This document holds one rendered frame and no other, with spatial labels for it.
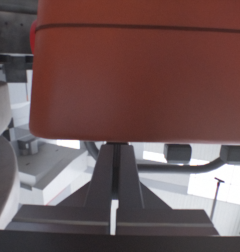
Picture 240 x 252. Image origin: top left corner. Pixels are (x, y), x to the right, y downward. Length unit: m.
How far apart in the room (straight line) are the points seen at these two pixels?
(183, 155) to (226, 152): 0.04
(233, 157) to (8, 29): 1.18
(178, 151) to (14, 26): 1.14
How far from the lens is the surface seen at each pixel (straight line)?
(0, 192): 1.43
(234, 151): 0.19
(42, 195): 2.90
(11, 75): 1.32
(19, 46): 1.21
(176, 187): 3.38
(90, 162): 3.69
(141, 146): 3.32
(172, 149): 0.17
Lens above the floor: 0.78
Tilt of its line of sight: 15 degrees up
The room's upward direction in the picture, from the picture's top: 178 degrees counter-clockwise
